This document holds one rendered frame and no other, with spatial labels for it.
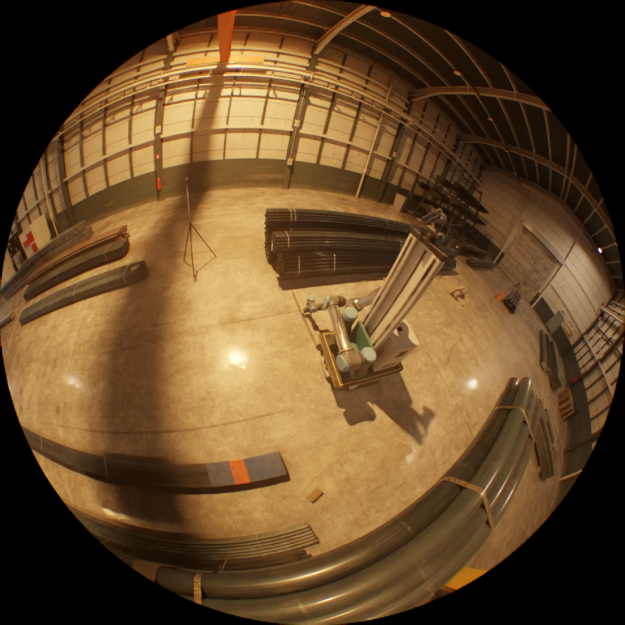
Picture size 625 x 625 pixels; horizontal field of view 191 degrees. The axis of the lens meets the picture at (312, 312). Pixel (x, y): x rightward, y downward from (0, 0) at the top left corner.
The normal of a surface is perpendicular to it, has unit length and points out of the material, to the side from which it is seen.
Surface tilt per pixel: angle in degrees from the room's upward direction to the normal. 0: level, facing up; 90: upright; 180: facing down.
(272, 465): 0
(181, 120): 90
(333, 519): 0
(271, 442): 0
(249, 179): 90
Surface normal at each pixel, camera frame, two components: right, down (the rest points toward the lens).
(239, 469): 0.19, -0.65
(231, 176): 0.37, 0.74
